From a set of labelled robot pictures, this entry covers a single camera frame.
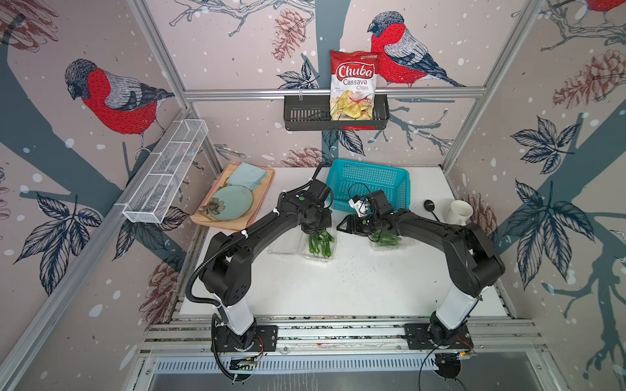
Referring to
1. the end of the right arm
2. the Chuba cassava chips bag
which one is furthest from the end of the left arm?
the Chuba cassava chips bag

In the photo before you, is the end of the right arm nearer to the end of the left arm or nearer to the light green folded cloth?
the end of the left arm

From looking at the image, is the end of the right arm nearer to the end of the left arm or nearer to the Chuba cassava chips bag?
the end of the left arm

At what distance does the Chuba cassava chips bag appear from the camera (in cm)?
85

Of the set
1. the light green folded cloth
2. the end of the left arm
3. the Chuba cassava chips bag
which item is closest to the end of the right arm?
the end of the left arm
